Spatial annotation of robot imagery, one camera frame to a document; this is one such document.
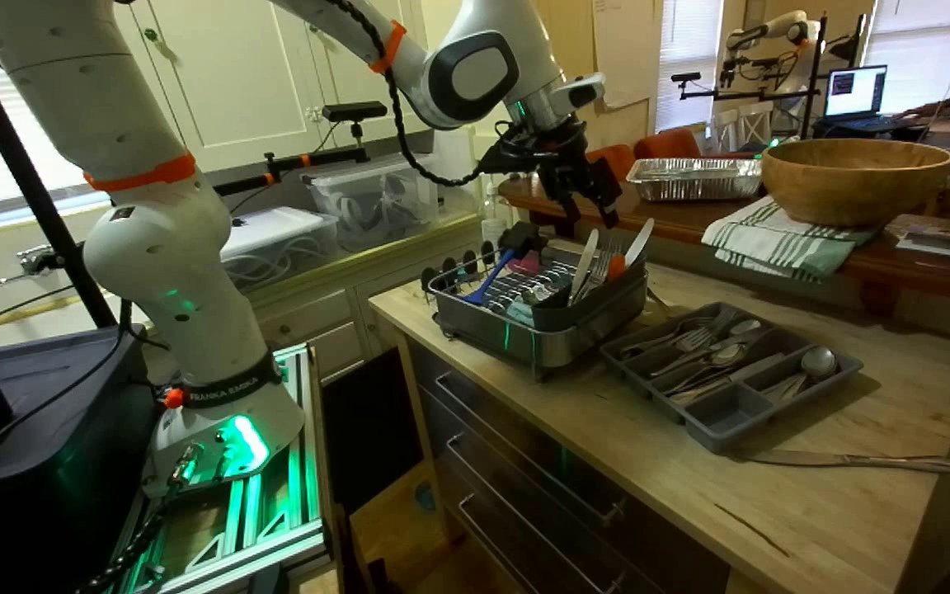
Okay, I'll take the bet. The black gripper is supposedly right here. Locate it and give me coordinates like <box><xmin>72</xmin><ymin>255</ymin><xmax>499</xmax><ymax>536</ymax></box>
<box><xmin>486</xmin><ymin>116</ymin><xmax>628</xmax><ymax>233</ymax></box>

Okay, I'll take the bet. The blue plastic serving spoon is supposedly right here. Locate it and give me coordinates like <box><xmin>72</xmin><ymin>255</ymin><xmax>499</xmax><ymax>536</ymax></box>
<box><xmin>458</xmin><ymin>220</ymin><xmax>550</xmax><ymax>314</ymax></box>

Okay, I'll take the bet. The grey dish rack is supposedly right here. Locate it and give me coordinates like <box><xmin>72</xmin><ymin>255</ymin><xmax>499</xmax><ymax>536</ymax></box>
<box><xmin>420</xmin><ymin>233</ymin><xmax>654</xmax><ymax>383</ymax></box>

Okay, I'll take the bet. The green striped dish towel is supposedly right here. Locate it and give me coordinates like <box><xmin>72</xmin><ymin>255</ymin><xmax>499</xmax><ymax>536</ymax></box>
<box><xmin>698</xmin><ymin>194</ymin><xmax>878</xmax><ymax>282</ymax></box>

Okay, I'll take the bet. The large metal spoon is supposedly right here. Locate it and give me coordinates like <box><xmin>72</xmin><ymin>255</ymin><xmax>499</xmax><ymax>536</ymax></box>
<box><xmin>761</xmin><ymin>344</ymin><xmax>841</xmax><ymax>406</ymax></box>

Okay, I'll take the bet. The silver table knife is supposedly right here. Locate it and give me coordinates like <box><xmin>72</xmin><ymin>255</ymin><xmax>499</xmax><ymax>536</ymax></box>
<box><xmin>567</xmin><ymin>225</ymin><xmax>603</xmax><ymax>307</ymax></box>

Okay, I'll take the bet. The dark wooden table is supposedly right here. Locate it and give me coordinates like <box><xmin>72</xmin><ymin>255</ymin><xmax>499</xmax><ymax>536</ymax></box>
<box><xmin>495</xmin><ymin>162</ymin><xmax>950</xmax><ymax>311</ymax></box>

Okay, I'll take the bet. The clear plastic bottle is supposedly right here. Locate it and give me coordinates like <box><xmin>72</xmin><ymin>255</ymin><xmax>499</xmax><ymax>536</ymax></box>
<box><xmin>477</xmin><ymin>175</ymin><xmax>523</xmax><ymax>245</ymax></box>

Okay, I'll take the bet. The aluminium foil tray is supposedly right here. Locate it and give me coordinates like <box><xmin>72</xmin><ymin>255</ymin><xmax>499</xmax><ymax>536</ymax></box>
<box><xmin>625</xmin><ymin>157</ymin><xmax>764</xmax><ymax>206</ymax></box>

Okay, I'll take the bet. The beige hanging paper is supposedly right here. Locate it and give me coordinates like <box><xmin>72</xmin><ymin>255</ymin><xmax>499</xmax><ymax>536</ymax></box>
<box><xmin>587</xmin><ymin>0</ymin><xmax>668</xmax><ymax>112</ymax></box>

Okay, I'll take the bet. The clear plastic storage bin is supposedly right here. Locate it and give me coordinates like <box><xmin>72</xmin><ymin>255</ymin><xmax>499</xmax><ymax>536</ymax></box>
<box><xmin>303</xmin><ymin>158</ymin><xmax>468</xmax><ymax>255</ymax></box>

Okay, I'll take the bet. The black equipment stand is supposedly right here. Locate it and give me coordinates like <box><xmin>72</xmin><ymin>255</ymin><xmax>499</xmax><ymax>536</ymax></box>
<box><xmin>669</xmin><ymin>10</ymin><xmax>866</xmax><ymax>142</ymax></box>

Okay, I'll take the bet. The large wooden bowl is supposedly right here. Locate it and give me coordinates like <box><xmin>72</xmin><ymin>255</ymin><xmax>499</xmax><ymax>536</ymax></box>
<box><xmin>761</xmin><ymin>137</ymin><xmax>950</xmax><ymax>233</ymax></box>

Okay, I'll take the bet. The grey cutlery tray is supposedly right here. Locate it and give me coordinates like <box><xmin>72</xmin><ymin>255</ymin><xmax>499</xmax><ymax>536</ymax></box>
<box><xmin>601</xmin><ymin>300</ymin><xmax>868</xmax><ymax>457</ymax></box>

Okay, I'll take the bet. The open laptop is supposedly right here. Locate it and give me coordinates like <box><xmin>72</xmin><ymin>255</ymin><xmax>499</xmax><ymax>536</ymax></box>
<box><xmin>822</xmin><ymin>60</ymin><xmax>890</xmax><ymax>121</ymax></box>

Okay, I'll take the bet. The cream drawer cabinet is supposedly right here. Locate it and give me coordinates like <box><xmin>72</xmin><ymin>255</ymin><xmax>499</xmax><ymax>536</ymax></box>
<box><xmin>241</xmin><ymin>213</ymin><xmax>487</xmax><ymax>383</ymax></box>

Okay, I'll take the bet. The white lidded storage bin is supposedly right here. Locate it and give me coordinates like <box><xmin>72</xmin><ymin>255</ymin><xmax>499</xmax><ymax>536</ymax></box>
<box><xmin>215</xmin><ymin>206</ymin><xmax>341</xmax><ymax>292</ymax></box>

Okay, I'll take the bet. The stack of papers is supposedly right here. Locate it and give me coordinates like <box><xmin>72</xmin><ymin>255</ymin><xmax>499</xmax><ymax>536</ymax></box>
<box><xmin>893</xmin><ymin>213</ymin><xmax>950</xmax><ymax>272</ymax></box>

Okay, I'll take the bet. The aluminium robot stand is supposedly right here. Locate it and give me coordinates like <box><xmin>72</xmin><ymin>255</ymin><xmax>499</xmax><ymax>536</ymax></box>
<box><xmin>110</xmin><ymin>341</ymin><xmax>330</xmax><ymax>594</ymax></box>

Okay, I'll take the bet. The black tripod pole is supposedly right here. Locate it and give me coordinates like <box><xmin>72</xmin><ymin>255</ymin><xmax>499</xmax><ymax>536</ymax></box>
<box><xmin>0</xmin><ymin>10</ymin><xmax>121</xmax><ymax>334</ymax></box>

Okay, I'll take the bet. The black computer box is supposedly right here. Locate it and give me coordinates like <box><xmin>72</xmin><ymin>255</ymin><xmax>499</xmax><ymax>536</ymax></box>
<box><xmin>0</xmin><ymin>325</ymin><xmax>159</xmax><ymax>594</ymax></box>

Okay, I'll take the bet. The white handled utensil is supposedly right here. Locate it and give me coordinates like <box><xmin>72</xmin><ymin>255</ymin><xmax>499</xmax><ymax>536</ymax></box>
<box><xmin>603</xmin><ymin>215</ymin><xmax>657</xmax><ymax>284</ymax></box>

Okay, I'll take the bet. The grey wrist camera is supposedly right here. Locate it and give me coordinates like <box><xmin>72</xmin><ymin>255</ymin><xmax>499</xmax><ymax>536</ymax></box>
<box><xmin>560</xmin><ymin>72</ymin><xmax>609</xmax><ymax>112</ymax></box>

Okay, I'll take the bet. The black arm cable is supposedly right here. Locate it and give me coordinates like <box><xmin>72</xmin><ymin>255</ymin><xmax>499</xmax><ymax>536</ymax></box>
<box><xmin>384</xmin><ymin>69</ymin><xmax>506</xmax><ymax>193</ymax></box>

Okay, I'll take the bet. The black stereo camera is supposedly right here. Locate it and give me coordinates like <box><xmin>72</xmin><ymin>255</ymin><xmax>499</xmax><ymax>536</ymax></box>
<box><xmin>321</xmin><ymin>98</ymin><xmax>391</xmax><ymax>125</ymax></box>

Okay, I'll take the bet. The wooden island with wire drawers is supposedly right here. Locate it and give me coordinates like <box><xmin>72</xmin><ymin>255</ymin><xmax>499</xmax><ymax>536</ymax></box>
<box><xmin>369</xmin><ymin>259</ymin><xmax>950</xmax><ymax>594</ymax></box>

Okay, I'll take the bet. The black camera boom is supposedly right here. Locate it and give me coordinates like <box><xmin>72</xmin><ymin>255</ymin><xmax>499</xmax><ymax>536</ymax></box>
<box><xmin>215</xmin><ymin>137</ymin><xmax>402</xmax><ymax>193</ymax></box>

